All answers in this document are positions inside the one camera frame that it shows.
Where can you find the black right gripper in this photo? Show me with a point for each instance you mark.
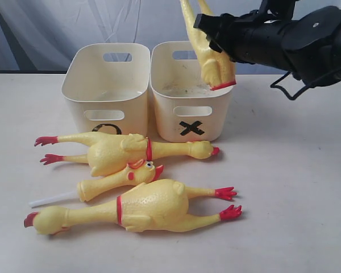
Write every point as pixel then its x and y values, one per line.
pixel 253 38

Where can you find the headless yellow rubber chicken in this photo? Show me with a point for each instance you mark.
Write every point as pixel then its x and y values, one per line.
pixel 216 68

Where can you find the severed rubber chicken head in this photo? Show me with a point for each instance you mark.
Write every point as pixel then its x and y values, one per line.
pixel 133 174

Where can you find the large yellow rubber chicken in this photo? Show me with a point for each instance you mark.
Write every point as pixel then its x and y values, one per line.
pixel 159 205

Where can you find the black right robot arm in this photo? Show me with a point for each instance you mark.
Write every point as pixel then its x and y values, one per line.
pixel 310 47

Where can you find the cream bin marked X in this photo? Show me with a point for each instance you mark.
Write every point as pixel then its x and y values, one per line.
pixel 186 109

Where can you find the cream bin marked O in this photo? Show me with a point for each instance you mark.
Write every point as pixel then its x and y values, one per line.
pixel 105 87

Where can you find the whole yellow rubber chicken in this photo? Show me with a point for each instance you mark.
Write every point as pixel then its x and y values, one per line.
pixel 110 153

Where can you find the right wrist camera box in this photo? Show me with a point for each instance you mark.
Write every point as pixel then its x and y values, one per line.
pixel 275 10

